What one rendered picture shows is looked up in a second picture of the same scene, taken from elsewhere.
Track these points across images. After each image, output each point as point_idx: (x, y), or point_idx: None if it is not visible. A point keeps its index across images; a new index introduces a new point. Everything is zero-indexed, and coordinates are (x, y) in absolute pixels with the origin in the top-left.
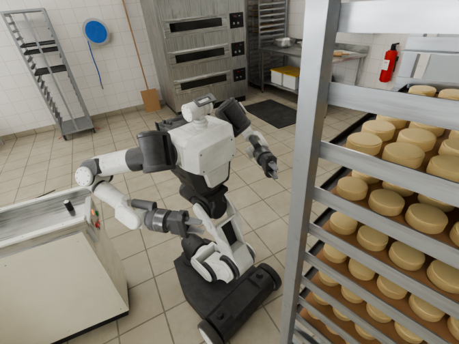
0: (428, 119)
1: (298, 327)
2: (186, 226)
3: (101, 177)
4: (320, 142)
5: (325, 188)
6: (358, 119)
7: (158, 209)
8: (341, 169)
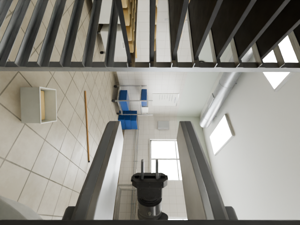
0: None
1: (106, 57)
2: (149, 175)
3: None
4: None
5: (240, 55)
6: (287, 35)
7: (161, 210)
8: (252, 42)
